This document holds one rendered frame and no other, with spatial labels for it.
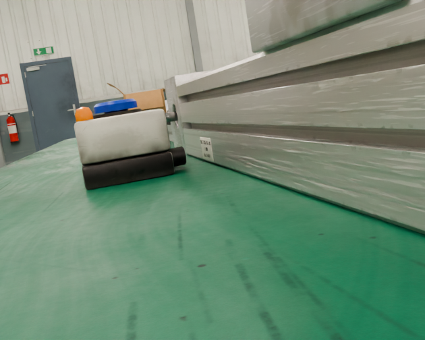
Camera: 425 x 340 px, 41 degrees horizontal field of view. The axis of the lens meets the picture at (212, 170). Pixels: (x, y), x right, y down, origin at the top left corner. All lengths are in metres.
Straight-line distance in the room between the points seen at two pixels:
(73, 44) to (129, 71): 1.20
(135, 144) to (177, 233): 0.23
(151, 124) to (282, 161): 0.19
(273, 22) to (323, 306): 0.18
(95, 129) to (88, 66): 11.26
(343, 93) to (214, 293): 0.11
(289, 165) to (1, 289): 0.17
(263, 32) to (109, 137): 0.21
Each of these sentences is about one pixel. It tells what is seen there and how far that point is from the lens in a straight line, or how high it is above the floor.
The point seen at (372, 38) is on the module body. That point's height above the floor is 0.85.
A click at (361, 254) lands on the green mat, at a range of 0.21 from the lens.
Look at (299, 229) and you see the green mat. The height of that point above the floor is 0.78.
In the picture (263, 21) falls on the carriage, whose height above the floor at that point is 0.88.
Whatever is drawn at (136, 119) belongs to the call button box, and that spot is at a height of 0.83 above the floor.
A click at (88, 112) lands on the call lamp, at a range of 0.50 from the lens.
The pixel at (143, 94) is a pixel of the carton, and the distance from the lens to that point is 2.84.
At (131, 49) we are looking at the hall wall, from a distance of 11.73.
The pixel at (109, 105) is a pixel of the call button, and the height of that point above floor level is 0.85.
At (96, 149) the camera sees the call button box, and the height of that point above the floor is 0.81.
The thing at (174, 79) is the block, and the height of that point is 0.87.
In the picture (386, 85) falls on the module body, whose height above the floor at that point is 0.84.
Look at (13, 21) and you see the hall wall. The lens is 12.03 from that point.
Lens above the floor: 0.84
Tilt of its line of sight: 7 degrees down
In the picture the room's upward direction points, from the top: 9 degrees counter-clockwise
